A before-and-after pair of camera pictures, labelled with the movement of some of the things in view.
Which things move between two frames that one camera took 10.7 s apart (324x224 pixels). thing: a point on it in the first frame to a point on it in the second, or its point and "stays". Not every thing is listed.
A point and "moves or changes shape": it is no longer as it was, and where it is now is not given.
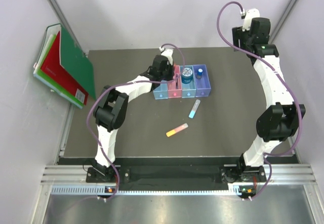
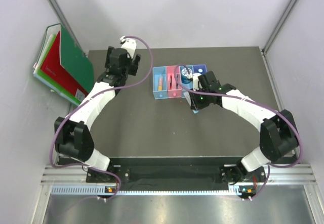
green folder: [76, 62] stays
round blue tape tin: [187, 75] stays
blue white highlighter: [194, 108] moves or changes shape
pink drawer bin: [174, 86] stays
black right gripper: [237, 34] to [195, 104]
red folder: [52, 67] stays
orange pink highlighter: [181, 127] moves or changes shape
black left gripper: [170, 68] to [133, 63]
